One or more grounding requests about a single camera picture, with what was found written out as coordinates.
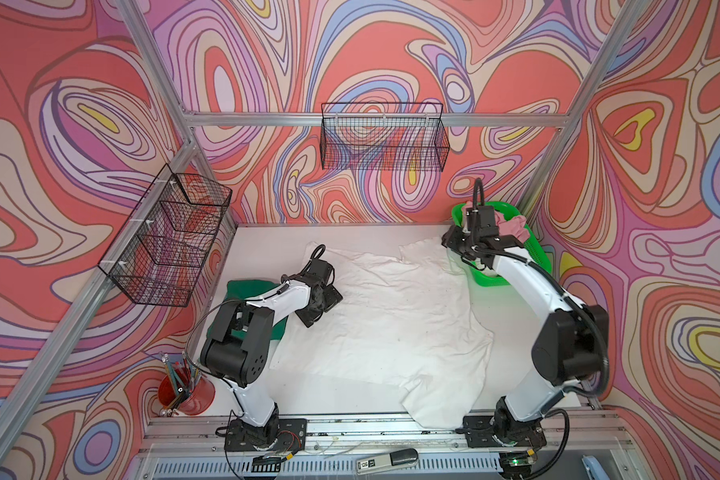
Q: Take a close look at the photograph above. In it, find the white t shirt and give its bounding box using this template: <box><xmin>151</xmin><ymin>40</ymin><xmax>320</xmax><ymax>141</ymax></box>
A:
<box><xmin>271</xmin><ymin>238</ymin><xmax>493</xmax><ymax>428</ymax></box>

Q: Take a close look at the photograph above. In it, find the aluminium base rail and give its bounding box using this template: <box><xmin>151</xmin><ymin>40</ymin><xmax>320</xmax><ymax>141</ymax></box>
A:
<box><xmin>139</xmin><ymin>410</ymin><xmax>634</xmax><ymax>455</ymax></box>

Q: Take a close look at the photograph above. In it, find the left black wire basket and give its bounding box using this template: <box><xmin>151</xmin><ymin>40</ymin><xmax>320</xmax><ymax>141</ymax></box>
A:
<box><xmin>98</xmin><ymin>166</ymin><xmax>232</xmax><ymax>307</ymax></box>

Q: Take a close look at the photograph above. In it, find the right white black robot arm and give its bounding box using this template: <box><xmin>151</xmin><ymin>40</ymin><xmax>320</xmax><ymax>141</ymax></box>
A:
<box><xmin>442</xmin><ymin>179</ymin><xmax>611</xmax><ymax>446</ymax></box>

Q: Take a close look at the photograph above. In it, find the grey black handheld device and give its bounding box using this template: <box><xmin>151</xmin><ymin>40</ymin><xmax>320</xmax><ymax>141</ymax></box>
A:
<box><xmin>355</xmin><ymin>448</ymin><xmax>420</xmax><ymax>476</ymax></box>

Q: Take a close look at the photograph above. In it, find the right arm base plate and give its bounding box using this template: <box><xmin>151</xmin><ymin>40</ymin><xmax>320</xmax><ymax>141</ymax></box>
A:
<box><xmin>460</xmin><ymin>411</ymin><xmax>547</xmax><ymax>449</ymax></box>

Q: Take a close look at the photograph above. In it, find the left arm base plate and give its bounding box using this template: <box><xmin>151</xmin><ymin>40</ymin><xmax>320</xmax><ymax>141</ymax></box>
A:
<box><xmin>222</xmin><ymin>418</ymin><xmax>308</xmax><ymax>453</ymax></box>

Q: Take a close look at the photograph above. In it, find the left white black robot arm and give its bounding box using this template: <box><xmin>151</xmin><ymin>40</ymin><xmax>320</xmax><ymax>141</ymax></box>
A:
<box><xmin>200</xmin><ymin>244</ymin><xmax>343</xmax><ymax>451</ymax></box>

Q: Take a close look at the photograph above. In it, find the red pen cup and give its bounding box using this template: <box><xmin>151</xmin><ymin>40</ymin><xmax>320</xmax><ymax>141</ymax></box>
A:
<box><xmin>158</xmin><ymin>354</ymin><xmax>216</xmax><ymax>417</ymax></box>

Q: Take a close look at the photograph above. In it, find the folded green t shirt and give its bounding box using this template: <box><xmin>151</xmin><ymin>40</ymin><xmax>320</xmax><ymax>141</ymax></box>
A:
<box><xmin>225</xmin><ymin>279</ymin><xmax>288</xmax><ymax>341</ymax></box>

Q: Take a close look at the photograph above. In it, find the black wire basket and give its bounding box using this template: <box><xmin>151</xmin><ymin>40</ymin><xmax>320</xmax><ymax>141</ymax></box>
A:
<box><xmin>98</xmin><ymin>166</ymin><xmax>232</xmax><ymax>307</ymax></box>
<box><xmin>319</xmin><ymin>101</ymin><xmax>451</xmax><ymax>172</ymax></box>

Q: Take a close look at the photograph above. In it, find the back black wire basket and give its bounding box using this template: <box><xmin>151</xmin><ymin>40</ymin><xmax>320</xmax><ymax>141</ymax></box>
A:
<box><xmin>319</xmin><ymin>101</ymin><xmax>451</xmax><ymax>172</ymax></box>

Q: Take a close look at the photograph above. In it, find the pink t shirt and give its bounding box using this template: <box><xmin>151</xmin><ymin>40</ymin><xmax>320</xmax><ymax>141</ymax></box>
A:
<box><xmin>494</xmin><ymin>206</ymin><xmax>530</xmax><ymax>243</ymax></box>

